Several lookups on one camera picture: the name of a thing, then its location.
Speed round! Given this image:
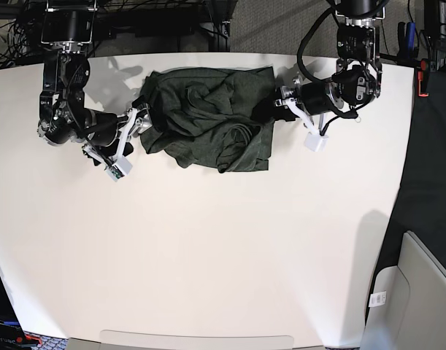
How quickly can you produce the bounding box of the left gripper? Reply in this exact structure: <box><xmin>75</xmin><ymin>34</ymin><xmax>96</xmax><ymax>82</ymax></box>
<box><xmin>250</xmin><ymin>78</ymin><xmax>345</xmax><ymax>123</ymax></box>

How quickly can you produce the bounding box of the green long-sleeve shirt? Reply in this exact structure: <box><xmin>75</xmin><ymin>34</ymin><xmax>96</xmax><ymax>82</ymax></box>
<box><xmin>140</xmin><ymin>66</ymin><xmax>275</xmax><ymax>174</ymax></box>

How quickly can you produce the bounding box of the black box with orange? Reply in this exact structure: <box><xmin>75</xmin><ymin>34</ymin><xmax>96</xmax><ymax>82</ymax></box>
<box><xmin>0</xmin><ymin>277</ymin><xmax>42</xmax><ymax>349</ymax></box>

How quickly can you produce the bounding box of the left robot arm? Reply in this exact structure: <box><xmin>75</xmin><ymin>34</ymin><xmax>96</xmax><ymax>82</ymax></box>
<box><xmin>252</xmin><ymin>1</ymin><xmax>387</xmax><ymax>123</ymax></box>

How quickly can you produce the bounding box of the blue handled clamp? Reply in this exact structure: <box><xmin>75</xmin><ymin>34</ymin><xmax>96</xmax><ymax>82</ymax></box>
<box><xmin>405</xmin><ymin>22</ymin><xmax>415</xmax><ymax>59</ymax></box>

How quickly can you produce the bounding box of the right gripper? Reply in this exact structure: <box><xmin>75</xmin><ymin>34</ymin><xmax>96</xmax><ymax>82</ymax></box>
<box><xmin>82</xmin><ymin>104</ymin><xmax>153</xmax><ymax>168</ymax></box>

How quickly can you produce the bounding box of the black aluminium frame rail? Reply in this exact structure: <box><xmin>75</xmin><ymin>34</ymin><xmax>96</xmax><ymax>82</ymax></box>
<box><xmin>204</xmin><ymin>0</ymin><xmax>230</xmax><ymax>53</ymax></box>

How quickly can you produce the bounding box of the grey plastic bin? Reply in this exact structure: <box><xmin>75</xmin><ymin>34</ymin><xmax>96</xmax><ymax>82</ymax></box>
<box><xmin>360</xmin><ymin>231</ymin><xmax>446</xmax><ymax>349</ymax></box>

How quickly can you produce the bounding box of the red clamp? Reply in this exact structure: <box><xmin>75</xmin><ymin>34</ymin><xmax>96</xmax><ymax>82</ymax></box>
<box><xmin>418</xmin><ymin>59</ymin><xmax>431</xmax><ymax>98</ymax></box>

